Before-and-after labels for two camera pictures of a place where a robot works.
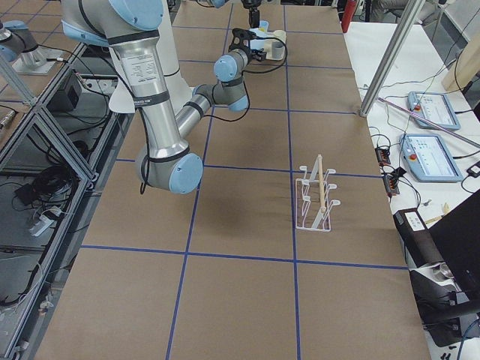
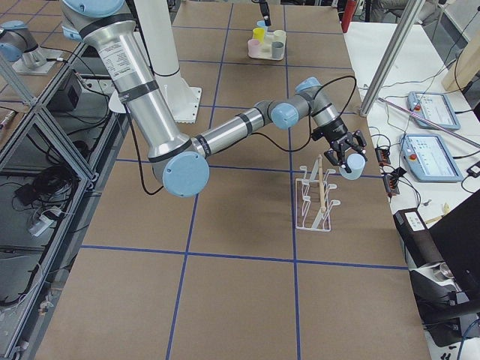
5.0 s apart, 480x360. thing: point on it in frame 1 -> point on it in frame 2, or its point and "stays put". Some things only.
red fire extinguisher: (348, 12) stays put
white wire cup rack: (312, 204) stays put
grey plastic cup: (277, 50) stays put
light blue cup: (257, 44) -> (357, 164)
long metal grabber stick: (431, 123) stays put
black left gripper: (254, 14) -> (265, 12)
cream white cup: (280, 34) stays put
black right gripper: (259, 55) -> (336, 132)
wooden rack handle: (322, 209) stays put
